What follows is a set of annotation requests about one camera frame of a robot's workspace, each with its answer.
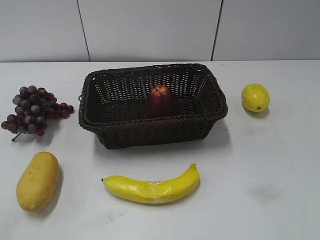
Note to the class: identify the yellow mango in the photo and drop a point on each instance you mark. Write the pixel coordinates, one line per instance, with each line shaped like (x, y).
(38, 182)

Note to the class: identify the yellow lemon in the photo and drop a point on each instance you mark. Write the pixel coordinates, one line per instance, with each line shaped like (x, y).
(255, 97)

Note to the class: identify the black wicker basket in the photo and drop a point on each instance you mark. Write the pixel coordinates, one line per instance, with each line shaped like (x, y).
(113, 104)

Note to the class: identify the purple grape bunch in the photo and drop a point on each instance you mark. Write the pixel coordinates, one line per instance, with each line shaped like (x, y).
(36, 112)

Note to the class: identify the red apple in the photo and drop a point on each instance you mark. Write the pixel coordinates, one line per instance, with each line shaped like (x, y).
(160, 102)

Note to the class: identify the yellow banana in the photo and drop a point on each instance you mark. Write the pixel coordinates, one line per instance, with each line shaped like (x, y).
(153, 192)

